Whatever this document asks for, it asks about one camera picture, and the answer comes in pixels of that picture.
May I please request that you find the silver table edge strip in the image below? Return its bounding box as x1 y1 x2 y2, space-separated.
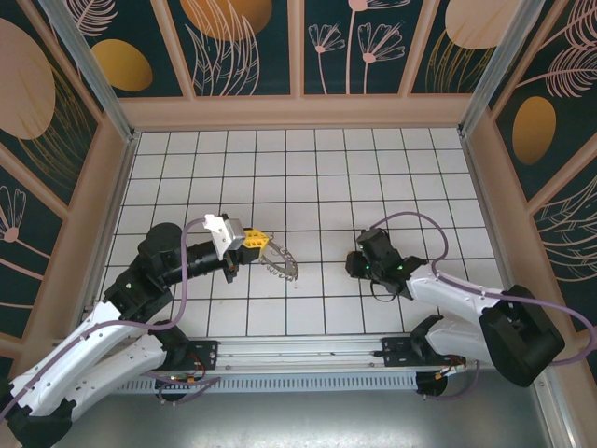
86 132 141 313
459 132 519 304

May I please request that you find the orange power connector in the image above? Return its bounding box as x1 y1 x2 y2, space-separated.
184 357 209 387
433 363 469 380

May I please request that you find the dark panel with pale leaves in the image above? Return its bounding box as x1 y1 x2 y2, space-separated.
531 175 597 335

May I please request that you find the dark panel, oval and feather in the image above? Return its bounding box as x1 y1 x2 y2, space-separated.
487 0 597 202

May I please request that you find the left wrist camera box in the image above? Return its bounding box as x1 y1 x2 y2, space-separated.
203 213 247 257

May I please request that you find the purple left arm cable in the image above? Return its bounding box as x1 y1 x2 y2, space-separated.
0 219 209 419

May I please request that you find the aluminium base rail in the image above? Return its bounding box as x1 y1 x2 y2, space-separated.
216 338 386 373

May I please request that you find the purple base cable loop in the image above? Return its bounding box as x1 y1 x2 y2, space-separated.
417 366 481 403
142 367 221 406

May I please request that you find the grey slotted cable duct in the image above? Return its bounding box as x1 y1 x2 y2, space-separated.
100 371 420 394

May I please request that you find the aluminium corner post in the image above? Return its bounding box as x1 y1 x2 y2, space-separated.
39 0 141 144
456 0 556 137

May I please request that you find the aluminium frame beam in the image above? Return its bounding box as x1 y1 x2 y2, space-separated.
534 372 577 448

